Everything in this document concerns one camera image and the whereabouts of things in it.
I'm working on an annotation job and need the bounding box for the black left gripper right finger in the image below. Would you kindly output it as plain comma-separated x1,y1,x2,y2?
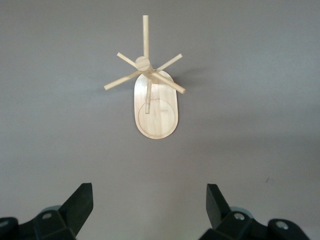
201,183,311,240

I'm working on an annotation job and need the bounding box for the wooden cup rack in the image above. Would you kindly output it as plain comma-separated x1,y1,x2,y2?
103,14,187,140

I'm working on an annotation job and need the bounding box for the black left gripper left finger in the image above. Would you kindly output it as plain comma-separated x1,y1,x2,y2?
0,182,94,240

